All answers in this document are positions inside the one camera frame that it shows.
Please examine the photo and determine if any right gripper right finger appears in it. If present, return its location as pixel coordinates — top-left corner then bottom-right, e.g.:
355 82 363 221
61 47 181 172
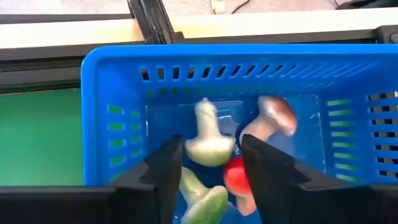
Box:
240 134 398 224

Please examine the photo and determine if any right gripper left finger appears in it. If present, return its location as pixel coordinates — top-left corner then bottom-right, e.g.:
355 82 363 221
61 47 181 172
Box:
0 134 185 224

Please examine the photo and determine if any red cap mushroom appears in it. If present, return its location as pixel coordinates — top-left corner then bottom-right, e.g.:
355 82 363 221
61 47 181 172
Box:
222 156 259 217

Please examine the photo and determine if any red-capped toy mushroom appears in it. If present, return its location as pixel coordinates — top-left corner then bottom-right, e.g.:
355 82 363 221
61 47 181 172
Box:
238 95 299 147

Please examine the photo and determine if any pale green mushroom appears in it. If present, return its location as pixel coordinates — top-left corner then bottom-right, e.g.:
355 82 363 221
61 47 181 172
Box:
184 96 236 168

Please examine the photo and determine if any green table mat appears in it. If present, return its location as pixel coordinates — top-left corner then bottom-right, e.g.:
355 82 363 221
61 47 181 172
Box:
0 88 85 187

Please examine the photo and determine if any blue plastic basket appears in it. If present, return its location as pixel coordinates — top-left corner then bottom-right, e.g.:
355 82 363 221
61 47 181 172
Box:
80 42 398 224

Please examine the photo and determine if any dark blue chair base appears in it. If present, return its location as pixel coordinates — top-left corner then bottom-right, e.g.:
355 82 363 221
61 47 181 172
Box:
335 0 398 10

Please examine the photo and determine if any yellow power strip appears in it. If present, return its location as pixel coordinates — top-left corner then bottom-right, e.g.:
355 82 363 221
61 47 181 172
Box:
211 0 227 14

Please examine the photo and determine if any black floor cable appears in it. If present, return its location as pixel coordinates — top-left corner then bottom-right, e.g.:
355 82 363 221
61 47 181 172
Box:
230 0 251 15

